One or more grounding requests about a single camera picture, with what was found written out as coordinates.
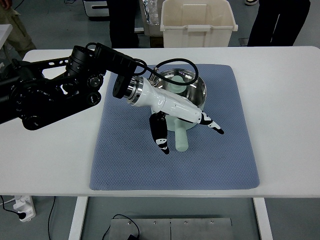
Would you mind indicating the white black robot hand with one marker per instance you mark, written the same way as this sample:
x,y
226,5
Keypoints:
x,y
140,93

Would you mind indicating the green pot with glass lid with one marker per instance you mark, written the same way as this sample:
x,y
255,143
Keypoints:
x,y
195,92

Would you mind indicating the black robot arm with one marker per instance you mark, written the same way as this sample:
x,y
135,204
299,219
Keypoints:
x,y
43,92

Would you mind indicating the blue textured mat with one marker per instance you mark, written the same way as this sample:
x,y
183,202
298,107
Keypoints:
x,y
126,157

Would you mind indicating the cardboard box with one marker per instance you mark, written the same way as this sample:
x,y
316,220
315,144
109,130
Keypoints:
x,y
156,41

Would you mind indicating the cream plastic bin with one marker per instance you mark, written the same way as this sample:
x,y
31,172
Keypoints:
x,y
197,23

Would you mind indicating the grey floor outlet plate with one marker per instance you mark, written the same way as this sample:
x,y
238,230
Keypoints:
x,y
243,42

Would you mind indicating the grey metal floor plate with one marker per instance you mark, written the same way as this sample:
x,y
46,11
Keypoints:
x,y
172,229

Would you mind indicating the white cabinet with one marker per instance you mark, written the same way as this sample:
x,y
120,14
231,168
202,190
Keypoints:
x,y
151,11

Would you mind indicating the person in black trousers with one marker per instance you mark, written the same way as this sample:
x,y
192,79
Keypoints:
x,y
122,15

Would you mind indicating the white table leg right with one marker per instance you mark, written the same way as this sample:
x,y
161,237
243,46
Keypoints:
x,y
262,218

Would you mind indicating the white table leg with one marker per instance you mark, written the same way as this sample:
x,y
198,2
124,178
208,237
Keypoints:
x,y
262,218
78,218

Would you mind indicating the person in black at right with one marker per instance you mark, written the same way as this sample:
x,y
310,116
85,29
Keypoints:
x,y
278,23

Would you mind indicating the white black appliance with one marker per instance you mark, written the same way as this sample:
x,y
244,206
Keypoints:
x,y
96,8

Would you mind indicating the white table leg left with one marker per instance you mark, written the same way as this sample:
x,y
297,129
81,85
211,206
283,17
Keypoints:
x,y
78,218

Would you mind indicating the white power strip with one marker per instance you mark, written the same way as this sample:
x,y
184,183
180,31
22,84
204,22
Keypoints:
x,y
25,207

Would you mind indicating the person in beige clothes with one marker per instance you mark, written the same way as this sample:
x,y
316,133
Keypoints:
x,y
18,38

